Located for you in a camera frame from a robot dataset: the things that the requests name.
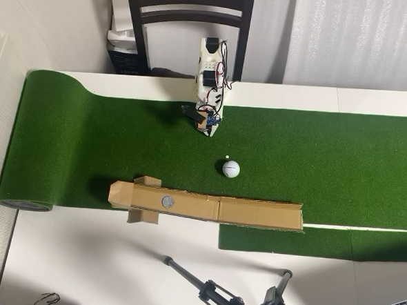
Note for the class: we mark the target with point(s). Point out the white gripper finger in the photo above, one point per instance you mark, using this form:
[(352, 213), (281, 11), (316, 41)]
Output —
[(217, 125), (204, 131)]

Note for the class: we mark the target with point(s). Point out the white golf ball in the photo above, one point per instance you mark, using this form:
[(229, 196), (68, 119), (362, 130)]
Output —
[(231, 168)]

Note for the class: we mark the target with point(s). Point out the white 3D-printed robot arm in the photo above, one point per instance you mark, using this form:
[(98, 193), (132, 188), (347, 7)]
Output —
[(209, 61)]

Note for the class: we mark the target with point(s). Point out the blue circuit board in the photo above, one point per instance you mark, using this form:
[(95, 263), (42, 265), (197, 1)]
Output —
[(212, 120)]

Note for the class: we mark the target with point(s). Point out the long green turf mat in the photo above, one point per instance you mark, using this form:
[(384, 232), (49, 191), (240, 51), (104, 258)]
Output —
[(121, 137)]

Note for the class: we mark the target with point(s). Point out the dark blue box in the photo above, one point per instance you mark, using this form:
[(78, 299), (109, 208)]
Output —
[(126, 63)]

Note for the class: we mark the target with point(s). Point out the brown cardboard ramp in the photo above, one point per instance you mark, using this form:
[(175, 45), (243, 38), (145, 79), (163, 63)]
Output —
[(255, 214)]

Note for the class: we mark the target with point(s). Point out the white foam packaging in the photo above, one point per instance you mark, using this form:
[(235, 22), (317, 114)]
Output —
[(120, 16)]

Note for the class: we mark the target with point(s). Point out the white curtain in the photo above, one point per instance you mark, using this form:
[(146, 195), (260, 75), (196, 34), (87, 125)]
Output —
[(352, 40)]

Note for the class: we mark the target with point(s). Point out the brown cardboard camera mount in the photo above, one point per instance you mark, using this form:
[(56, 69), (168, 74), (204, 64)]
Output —
[(201, 124)]

